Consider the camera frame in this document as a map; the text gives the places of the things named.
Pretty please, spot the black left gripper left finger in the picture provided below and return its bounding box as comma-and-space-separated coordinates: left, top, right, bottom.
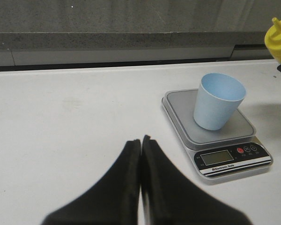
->
42, 139, 141, 225

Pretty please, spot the silver digital kitchen scale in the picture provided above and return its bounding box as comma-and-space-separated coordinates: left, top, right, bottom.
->
162, 89, 274, 182

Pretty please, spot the grey stone counter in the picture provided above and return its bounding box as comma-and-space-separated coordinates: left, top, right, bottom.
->
0, 0, 281, 71

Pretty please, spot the light blue plastic cup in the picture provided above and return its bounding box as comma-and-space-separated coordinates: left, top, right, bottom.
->
193, 73, 246, 131

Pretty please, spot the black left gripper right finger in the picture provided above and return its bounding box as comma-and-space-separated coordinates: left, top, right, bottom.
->
140, 135, 252, 225

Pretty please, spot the yellow squeeze bottle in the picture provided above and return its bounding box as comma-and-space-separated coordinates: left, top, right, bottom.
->
264, 17, 281, 64

